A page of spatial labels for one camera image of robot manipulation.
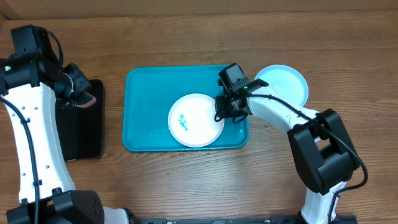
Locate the black plastic tray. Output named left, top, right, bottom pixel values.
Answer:
left=55, top=79, right=105, bottom=161

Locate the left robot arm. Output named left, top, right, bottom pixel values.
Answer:
left=1, top=25, right=137, bottom=223

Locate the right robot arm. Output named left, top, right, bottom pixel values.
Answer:
left=214, top=63, right=368, bottom=223

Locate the light blue plate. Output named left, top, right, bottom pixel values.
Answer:
left=255, top=65, right=309, bottom=106

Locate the white plate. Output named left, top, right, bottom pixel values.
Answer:
left=168, top=93, right=224, bottom=148

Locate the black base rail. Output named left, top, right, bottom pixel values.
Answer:
left=136, top=214, right=358, bottom=224

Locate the pink and green sponge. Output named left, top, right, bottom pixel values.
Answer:
left=75, top=91, right=96, bottom=108

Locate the teal plastic tray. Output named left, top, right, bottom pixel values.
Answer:
left=122, top=64, right=249, bottom=153

